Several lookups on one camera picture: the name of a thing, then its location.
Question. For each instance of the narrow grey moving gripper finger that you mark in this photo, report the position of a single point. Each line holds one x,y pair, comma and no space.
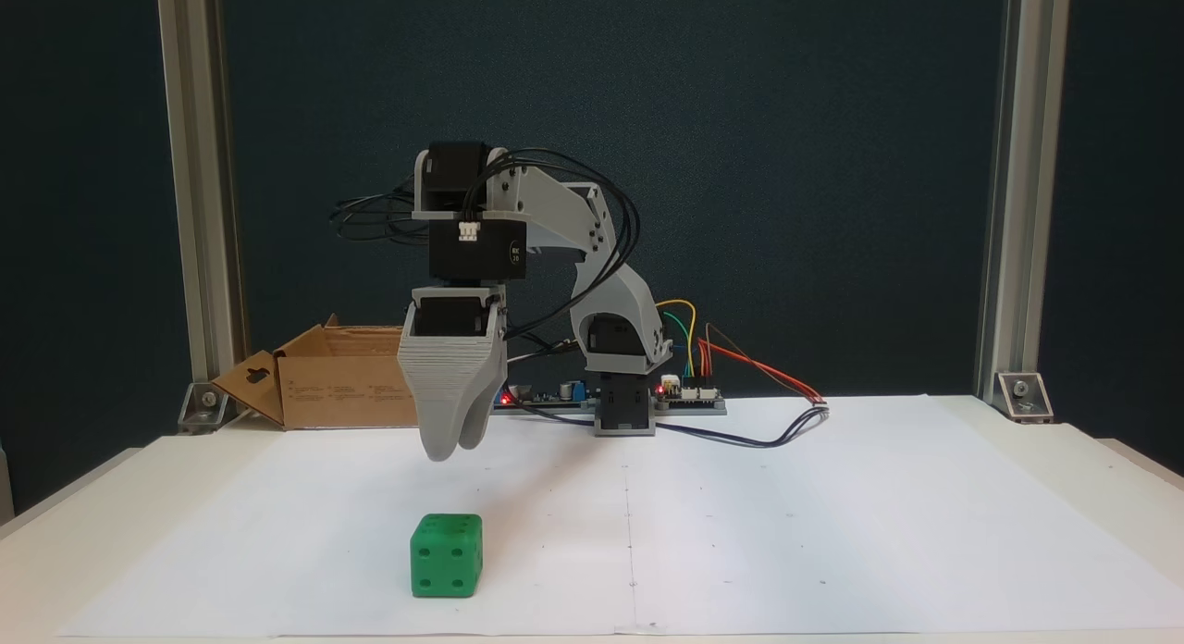
495,394

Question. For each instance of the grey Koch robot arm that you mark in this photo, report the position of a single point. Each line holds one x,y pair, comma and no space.
555,204

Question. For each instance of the white paper sheet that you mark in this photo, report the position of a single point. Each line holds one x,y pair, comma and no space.
786,533

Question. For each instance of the blue circuit board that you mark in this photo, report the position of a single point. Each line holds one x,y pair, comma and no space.
555,394

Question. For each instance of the aluminium frame post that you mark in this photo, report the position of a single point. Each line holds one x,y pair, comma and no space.
199,163
1022,163

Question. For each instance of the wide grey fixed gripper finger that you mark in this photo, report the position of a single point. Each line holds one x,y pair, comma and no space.
444,385

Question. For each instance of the brown cardboard box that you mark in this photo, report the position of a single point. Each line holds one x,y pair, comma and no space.
342,385

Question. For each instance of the metal corner bracket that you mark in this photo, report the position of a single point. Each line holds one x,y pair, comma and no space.
205,405
1025,392

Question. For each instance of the green die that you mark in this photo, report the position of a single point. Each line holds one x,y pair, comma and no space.
446,556

